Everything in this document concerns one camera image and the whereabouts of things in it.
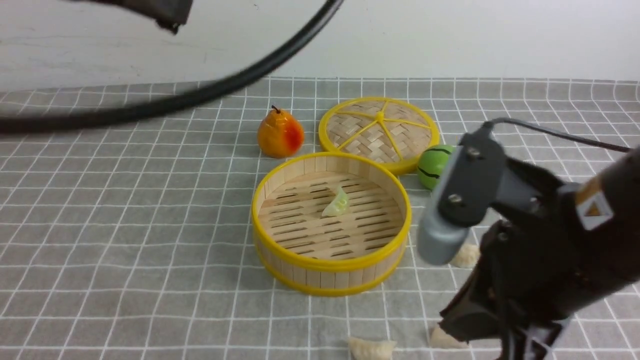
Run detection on white toy dumpling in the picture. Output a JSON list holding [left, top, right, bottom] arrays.
[[429, 325, 469, 349]]

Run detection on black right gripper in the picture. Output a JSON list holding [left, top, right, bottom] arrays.
[[439, 165, 581, 360]]

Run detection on cream toy dumpling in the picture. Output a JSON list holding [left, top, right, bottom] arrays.
[[347, 337, 397, 360]]

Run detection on bamboo steamer tray yellow rim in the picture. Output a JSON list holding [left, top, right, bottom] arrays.
[[250, 152, 412, 297]]

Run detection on green toy watermelon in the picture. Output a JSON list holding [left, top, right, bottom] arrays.
[[416, 145, 455, 191]]

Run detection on beige toy dumpling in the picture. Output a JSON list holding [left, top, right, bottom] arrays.
[[449, 243, 481, 269]]

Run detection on grey checked tablecloth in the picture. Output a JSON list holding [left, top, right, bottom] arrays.
[[0, 78, 639, 360]]

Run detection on orange yellow toy pear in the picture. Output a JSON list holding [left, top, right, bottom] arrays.
[[257, 105, 306, 158]]

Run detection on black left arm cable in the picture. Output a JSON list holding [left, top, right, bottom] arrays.
[[0, 0, 345, 135]]

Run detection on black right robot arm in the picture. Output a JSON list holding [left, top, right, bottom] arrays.
[[439, 149, 639, 360]]

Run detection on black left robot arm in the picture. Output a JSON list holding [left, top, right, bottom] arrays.
[[88, 0, 194, 35]]

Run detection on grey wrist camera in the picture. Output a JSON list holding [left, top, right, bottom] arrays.
[[416, 121, 506, 265]]

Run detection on pale green toy dumpling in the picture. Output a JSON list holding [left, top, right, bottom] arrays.
[[321, 186, 351, 217]]

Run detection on woven bamboo steamer lid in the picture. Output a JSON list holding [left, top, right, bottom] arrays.
[[317, 96, 441, 176]]

